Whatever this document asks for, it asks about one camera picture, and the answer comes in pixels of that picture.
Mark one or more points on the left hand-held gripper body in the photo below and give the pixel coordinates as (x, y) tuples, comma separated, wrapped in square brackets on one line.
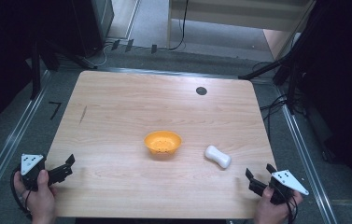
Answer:
[(31, 162)]

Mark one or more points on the orange plastic bowl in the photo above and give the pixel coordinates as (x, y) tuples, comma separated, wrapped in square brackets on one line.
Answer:
[(163, 142)]

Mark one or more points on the black metal stand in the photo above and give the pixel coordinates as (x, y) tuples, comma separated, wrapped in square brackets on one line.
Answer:
[(35, 71), (290, 77)]

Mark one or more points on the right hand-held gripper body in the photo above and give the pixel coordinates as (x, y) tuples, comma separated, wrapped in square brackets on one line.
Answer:
[(288, 182)]

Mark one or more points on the white shelf unit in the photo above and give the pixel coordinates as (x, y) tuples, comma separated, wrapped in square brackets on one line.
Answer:
[(236, 18)]

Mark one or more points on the dark round table grommet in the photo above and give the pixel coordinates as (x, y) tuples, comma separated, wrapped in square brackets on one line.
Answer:
[(201, 90)]

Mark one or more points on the black cabinet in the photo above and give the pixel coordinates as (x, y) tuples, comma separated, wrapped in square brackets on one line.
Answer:
[(92, 25)]

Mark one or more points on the metal floor rail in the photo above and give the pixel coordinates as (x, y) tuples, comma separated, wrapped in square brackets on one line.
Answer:
[(307, 158), (170, 72), (11, 143)]

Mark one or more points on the person's left hand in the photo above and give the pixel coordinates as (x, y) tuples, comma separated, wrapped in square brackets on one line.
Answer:
[(41, 199)]

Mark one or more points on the person's right hand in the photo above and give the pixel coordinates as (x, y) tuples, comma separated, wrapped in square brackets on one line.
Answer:
[(273, 211)]

